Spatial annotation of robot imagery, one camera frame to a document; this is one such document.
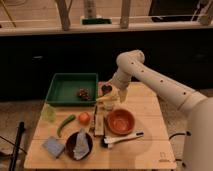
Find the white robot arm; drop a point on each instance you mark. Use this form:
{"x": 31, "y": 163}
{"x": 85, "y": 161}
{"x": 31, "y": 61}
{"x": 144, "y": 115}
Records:
{"x": 198, "y": 143}

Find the orange tomato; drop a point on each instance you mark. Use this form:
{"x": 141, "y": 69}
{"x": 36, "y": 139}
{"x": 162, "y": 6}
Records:
{"x": 84, "y": 118}

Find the orange clay bowl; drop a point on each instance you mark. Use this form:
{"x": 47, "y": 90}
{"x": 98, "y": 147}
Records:
{"x": 120, "y": 121}

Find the green chili pepper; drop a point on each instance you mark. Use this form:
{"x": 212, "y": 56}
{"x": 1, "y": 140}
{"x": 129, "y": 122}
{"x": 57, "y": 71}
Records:
{"x": 64, "y": 123}

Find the green plastic tray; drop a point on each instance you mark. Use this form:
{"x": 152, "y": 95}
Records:
{"x": 64, "y": 87}

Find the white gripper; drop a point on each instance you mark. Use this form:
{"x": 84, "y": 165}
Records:
{"x": 112, "y": 93}

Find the blue sponge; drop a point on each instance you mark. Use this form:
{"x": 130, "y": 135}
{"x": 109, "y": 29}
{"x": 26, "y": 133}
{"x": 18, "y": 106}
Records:
{"x": 53, "y": 146}

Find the wooden block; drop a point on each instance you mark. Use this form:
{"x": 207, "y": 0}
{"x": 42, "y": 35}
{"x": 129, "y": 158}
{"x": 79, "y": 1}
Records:
{"x": 99, "y": 122}

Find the yellow banana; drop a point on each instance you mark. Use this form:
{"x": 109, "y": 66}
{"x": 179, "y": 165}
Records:
{"x": 102, "y": 99}

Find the crumpled grey cloth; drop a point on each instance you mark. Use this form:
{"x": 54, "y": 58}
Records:
{"x": 81, "y": 148}

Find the clear green glass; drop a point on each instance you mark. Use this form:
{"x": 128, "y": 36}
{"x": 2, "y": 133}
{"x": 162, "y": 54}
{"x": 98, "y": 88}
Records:
{"x": 48, "y": 113}

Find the brown pine cone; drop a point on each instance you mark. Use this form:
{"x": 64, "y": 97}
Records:
{"x": 83, "y": 94}

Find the black stand pole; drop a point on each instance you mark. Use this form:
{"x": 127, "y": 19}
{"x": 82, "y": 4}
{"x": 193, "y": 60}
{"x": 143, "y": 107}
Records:
{"x": 16, "y": 148}

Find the dark knife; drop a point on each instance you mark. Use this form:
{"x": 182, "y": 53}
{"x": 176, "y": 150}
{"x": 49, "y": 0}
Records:
{"x": 92, "y": 126}

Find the paper cup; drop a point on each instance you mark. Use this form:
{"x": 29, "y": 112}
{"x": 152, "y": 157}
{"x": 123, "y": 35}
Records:
{"x": 109, "y": 105}

